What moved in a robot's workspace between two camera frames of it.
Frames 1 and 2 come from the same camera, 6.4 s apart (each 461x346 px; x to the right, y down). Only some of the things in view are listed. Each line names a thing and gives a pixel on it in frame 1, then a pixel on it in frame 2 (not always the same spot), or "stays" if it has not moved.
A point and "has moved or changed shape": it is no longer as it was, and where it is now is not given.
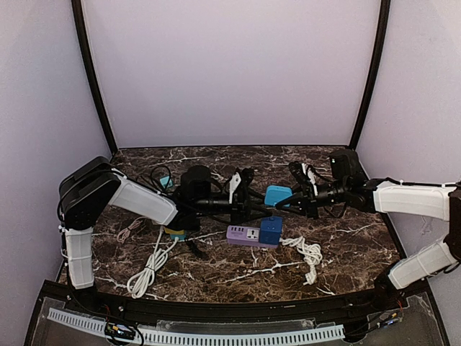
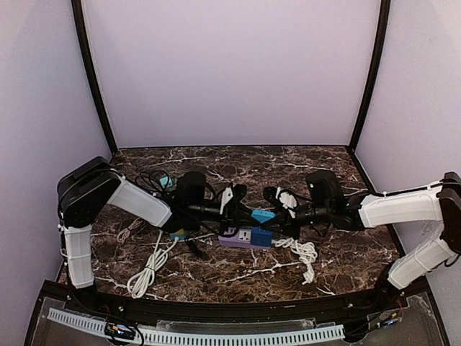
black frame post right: (382, 31) stays
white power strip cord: (142, 280) stays
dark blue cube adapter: (271, 230) has moved or changed shape
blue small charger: (276, 193) has moved or changed shape
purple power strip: (246, 236) has moved or changed shape
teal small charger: (164, 181) stays
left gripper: (243, 200) -> (232, 207)
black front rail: (155, 305) stays
